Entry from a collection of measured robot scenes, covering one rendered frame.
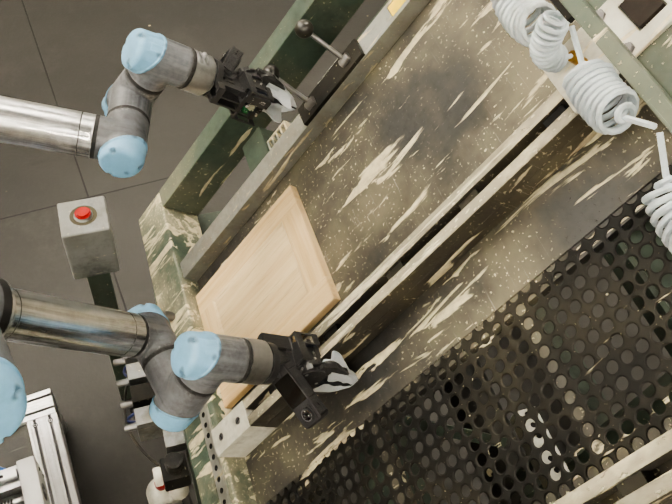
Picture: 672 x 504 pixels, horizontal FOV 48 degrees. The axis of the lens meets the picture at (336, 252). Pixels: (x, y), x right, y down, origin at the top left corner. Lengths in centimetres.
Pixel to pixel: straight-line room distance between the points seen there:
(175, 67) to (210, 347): 49
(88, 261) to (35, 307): 94
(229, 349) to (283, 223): 51
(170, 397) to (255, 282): 51
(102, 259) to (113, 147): 81
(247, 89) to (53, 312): 55
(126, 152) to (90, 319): 29
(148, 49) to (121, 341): 49
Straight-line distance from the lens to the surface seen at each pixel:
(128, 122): 136
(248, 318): 170
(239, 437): 160
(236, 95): 146
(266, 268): 168
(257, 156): 190
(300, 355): 131
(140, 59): 136
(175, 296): 192
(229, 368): 122
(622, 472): 104
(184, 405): 126
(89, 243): 204
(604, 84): 97
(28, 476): 162
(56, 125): 134
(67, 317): 119
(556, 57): 106
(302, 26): 156
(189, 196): 205
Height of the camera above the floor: 244
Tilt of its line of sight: 51 degrees down
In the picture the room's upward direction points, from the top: 8 degrees clockwise
